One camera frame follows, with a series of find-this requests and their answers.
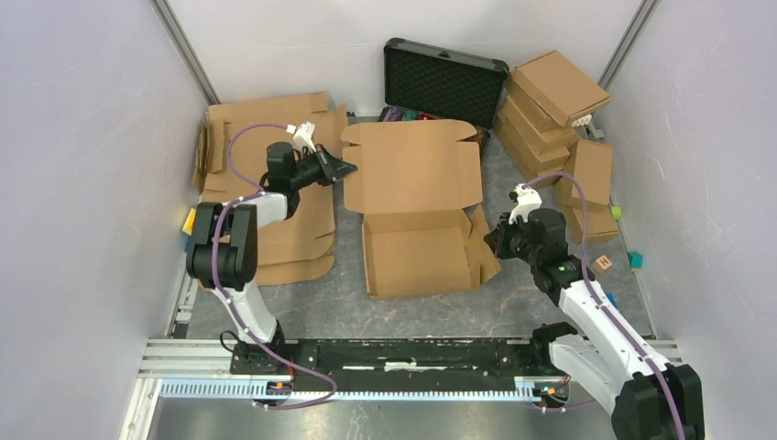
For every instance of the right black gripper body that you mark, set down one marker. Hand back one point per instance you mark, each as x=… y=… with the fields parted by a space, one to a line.
x=511 y=241

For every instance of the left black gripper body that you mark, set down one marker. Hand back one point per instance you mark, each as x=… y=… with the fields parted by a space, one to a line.
x=317 y=169

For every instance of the brown cardboard box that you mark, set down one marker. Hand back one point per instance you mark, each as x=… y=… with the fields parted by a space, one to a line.
x=418 y=188

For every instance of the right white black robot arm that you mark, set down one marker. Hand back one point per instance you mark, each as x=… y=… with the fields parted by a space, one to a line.
x=645 y=395

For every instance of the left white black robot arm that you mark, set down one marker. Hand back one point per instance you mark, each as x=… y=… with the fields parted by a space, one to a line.
x=224 y=249

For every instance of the low folded cardboard box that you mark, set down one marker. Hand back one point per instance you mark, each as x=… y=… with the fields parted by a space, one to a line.
x=599 y=227

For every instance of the leaning folded cardboard box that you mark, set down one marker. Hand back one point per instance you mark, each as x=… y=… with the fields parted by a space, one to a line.
x=590 y=164

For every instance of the flat cardboard sheet stack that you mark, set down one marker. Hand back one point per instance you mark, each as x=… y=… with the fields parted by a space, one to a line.
x=232 y=156

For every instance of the wooden letter block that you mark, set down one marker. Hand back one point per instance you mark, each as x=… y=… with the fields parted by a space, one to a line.
x=602 y=263

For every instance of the blue toy blocks stack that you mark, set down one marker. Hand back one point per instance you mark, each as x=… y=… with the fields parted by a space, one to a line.
x=612 y=299

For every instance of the teal toy cube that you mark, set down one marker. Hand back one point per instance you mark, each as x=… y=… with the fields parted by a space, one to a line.
x=635 y=259

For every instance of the stacked folded cardboard boxes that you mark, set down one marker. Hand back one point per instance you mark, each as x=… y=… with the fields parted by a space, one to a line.
x=536 y=143

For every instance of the yellow orange toy block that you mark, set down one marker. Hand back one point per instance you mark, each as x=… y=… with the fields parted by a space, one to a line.
x=189 y=221

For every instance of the white plastic connector piece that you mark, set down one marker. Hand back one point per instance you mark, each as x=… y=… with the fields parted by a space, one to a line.
x=587 y=130

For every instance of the black poker chip case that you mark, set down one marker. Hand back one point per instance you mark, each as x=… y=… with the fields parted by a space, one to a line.
x=425 y=82

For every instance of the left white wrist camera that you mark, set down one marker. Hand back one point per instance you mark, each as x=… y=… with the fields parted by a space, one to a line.
x=302 y=137

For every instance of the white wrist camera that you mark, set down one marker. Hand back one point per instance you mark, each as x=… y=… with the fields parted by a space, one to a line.
x=526 y=200
x=302 y=137

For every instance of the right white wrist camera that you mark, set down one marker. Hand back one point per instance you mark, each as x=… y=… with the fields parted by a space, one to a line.
x=526 y=200

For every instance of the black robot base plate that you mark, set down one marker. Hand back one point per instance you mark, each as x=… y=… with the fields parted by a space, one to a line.
x=396 y=365

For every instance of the aluminium frame rail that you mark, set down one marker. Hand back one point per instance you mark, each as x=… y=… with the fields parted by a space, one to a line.
x=191 y=359

